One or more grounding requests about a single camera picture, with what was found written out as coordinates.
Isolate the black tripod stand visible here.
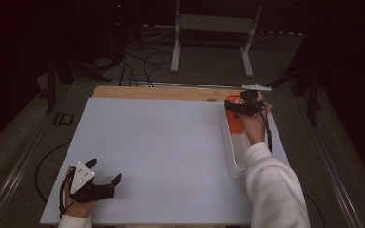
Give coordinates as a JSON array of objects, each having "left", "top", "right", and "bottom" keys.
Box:
[{"left": 264, "top": 61, "right": 325, "bottom": 127}]

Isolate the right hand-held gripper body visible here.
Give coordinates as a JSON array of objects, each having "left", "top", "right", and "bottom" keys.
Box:
[{"left": 238, "top": 83, "right": 273, "bottom": 117}]

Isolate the hand-held gripper cable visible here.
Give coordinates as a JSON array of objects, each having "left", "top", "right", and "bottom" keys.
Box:
[
  {"left": 255, "top": 100, "right": 274, "bottom": 153},
  {"left": 58, "top": 166, "right": 77, "bottom": 219}
]

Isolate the person's left hand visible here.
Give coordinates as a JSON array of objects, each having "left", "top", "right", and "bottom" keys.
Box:
[{"left": 63, "top": 166, "right": 96, "bottom": 219}]

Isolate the thin black cable arc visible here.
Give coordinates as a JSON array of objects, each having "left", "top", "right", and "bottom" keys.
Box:
[
  {"left": 303, "top": 191, "right": 327, "bottom": 228},
  {"left": 34, "top": 141, "right": 73, "bottom": 204}
]

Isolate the black straight floor cable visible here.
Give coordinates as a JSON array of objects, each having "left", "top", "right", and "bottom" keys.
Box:
[{"left": 118, "top": 51, "right": 140, "bottom": 87}]

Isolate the metal floor rail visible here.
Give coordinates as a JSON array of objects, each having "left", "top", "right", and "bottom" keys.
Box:
[
  {"left": 0, "top": 85, "right": 79, "bottom": 228},
  {"left": 119, "top": 80, "right": 245, "bottom": 90},
  {"left": 293, "top": 94, "right": 364, "bottom": 228}
]

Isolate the black looped floor cable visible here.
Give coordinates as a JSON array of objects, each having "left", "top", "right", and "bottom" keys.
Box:
[{"left": 142, "top": 50, "right": 174, "bottom": 88}]

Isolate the right hand-held gripper cable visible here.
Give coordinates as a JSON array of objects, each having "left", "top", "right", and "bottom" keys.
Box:
[{"left": 255, "top": 100, "right": 274, "bottom": 153}]

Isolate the white metal stand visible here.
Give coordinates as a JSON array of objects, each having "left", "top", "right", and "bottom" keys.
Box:
[{"left": 170, "top": 0, "right": 264, "bottom": 79}]

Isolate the long white plastic tray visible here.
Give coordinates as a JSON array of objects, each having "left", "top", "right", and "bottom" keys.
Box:
[{"left": 221, "top": 100, "right": 252, "bottom": 181}]

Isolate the orange phone case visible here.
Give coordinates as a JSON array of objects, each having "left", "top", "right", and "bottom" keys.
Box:
[{"left": 226, "top": 94, "right": 246, "bottom": 134}]

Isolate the pale grey table mat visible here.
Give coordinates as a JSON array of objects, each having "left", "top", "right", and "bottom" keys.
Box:
[{"left": 39, "top": 96, "right": 311, "bottom": 226}]

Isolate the left hand-held gripper cable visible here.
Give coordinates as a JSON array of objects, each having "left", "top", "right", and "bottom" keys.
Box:
[{"left": 58, "top": 166, "right": 77, "bottom": 219}]

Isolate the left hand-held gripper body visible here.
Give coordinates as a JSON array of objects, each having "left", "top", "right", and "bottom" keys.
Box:
[{"left": 69, "top": 161, "right": 116, "bottom": 204}]

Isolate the person's right hand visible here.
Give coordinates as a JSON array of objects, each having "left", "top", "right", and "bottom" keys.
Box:
[{"left": 236, "top": 100, "right": 275, "bottom": 146}]

